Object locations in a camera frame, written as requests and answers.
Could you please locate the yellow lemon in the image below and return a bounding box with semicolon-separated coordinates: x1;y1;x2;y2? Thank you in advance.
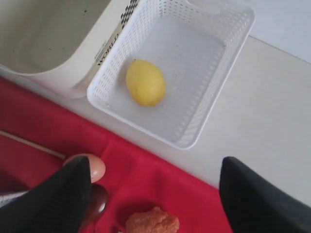
126;59;166;107

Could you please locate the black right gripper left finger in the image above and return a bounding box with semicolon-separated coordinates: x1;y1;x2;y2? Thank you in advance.
0;156;91;233

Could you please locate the white perforated plastic basket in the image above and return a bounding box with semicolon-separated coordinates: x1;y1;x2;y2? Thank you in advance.
86;0;255;150

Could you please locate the brown egg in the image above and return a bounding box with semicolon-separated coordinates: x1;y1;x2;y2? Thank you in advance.
63;153;106;183

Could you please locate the fried chicken nugget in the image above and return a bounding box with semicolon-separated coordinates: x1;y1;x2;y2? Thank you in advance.
125;207;180;233

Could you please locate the cream plastic bin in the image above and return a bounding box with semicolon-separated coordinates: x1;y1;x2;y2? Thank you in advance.
0;0;138;99

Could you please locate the red table cloth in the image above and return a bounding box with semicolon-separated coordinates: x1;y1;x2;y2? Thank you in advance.
0;79;231;233

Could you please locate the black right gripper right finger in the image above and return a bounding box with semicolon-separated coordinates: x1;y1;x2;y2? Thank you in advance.
219;156;311;233

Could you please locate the left wooden chopstick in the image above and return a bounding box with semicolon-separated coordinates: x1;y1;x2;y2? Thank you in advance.
0;130;66;160

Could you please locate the dark wooden spoon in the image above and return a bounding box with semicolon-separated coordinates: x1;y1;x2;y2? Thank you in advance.
79;183;108;232

